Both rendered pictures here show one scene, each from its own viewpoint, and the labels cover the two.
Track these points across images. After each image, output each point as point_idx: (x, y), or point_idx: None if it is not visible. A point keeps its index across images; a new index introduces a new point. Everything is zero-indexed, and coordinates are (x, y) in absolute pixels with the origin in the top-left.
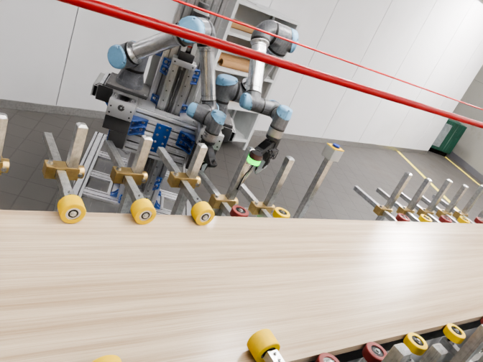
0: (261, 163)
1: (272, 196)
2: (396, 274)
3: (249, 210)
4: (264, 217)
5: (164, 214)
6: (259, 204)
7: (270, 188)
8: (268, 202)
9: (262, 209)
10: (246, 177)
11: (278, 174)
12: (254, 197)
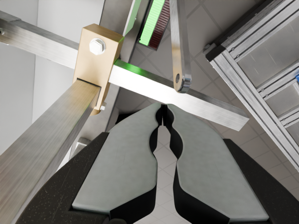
0: (131, 163)
1: (57, 100)
2: None
3: (116, 33)
4: (48, 34)
5: (282, 75)
6: (94, 58)
7: (74, 119)
8: (72, 86)
9: (74, 55)
10: (175, 15)
11: (11, 189)
12: (139, 85)
